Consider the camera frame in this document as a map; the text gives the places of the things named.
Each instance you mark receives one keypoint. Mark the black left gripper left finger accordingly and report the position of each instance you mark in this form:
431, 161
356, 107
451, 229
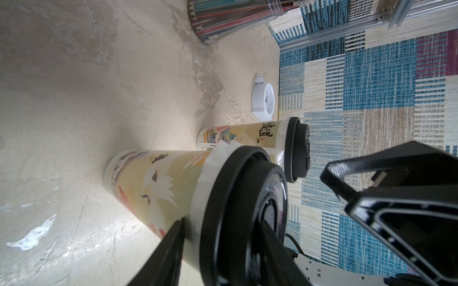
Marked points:
164, 265

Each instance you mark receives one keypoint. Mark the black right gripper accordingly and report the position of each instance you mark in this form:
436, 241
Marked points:
406, 197

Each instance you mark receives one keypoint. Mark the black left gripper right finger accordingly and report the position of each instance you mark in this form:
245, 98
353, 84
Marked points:
277, 266

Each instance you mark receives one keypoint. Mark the red patterned paper cup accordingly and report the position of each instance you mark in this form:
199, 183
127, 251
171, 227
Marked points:
157, 187

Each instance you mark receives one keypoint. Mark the black cup lid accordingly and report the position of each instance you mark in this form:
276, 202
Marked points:
297, 160
249, 189

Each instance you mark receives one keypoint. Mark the beige patterned paper cup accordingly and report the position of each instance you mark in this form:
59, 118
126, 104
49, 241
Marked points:
269, 135

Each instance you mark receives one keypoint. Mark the translucent leak-proof paper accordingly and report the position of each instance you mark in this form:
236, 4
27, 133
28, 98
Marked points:
211, 168

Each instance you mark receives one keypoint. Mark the white round clock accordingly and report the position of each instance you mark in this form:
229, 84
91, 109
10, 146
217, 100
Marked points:
263, 99

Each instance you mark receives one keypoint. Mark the metal straw holder cup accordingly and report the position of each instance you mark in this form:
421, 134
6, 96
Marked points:
213, 20

